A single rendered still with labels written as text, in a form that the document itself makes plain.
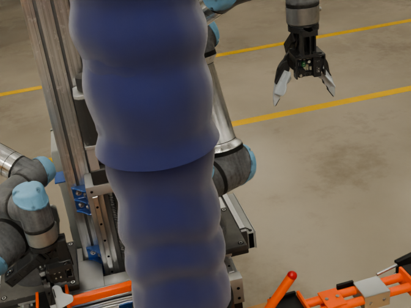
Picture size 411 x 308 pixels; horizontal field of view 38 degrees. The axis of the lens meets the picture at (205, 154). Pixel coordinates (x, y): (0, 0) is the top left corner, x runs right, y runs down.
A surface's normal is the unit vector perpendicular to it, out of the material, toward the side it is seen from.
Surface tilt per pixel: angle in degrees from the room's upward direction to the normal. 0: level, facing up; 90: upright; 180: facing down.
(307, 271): 0
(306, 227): 0
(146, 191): 99
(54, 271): 90
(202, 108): 96
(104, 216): 90
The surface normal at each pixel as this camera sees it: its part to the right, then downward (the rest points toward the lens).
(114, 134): -0.56, 0.58
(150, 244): -0.15, 0.72
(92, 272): -0.11, -0.88
